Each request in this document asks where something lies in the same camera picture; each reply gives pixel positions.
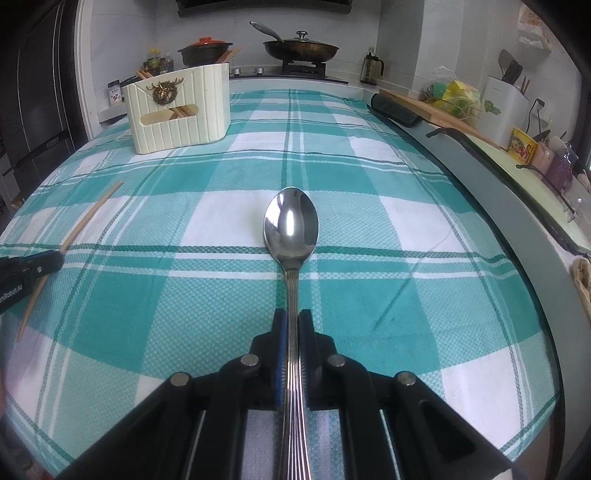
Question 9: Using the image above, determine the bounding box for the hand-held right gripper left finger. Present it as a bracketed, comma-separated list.
[55, 309, 288, 480]

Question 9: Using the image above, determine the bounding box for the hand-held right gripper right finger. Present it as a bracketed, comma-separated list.
[297, 309, 514, 480]

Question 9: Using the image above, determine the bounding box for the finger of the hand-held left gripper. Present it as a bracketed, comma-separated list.
[0, 251, 65, 269]
[18, 264, 60, 280]

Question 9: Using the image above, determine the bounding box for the long steel spoon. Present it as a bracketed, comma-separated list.
[263, 187, 320, 480]

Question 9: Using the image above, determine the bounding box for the cream ribbed utensil holder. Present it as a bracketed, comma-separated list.
[121, 64, 232, 155]

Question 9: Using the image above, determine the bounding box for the teal plaid tablecloth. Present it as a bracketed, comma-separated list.
[0, 88, 561, 480]

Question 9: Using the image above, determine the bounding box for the black refrigerator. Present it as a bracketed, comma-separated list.
[0, 0, 90, 195]

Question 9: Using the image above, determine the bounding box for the black pot with orange lid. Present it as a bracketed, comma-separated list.
[178, 37, 234, 68]

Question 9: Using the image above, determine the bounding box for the black rolled mat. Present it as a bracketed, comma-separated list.
[370, 92, 423, 127]

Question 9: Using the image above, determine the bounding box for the wooden cutting board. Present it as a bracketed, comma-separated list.
[379, 89, 502, 148]

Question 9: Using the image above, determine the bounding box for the beige cloth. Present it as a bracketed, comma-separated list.
[571, 256, 591, 319]

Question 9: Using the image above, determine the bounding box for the black gas stove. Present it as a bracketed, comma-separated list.
[228, 60, 349, 84]

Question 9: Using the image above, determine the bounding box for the yellow printed packet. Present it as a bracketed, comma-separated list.
[508, 128, 539, 162]

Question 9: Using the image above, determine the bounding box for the mesh bag of colourful sponges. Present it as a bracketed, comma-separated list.
[422, 69, 483, 123]

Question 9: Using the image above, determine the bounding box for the pink packet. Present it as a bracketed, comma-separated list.
[531, 138, 555, 176]

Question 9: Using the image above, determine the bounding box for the frying pan with glass lid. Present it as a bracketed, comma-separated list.
[249, 21, 340, 63]

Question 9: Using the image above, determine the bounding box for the white knife block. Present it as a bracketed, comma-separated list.
[480, 76, 532, 146]

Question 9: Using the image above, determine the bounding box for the purple packet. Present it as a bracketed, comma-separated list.
[547, 145, 575, 192]

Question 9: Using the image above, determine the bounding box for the black range hood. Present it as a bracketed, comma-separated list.
[175, 0, 354, 18]

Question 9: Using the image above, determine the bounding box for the dark kitchen utensil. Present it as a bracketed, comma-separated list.
[498, 48, 524, 86]

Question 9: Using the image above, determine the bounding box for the white and orange bag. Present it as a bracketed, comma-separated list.
[515, 4, 552, 51]

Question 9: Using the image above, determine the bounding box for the dark jug with handle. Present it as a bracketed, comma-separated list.
[361, 46, 385, 86]

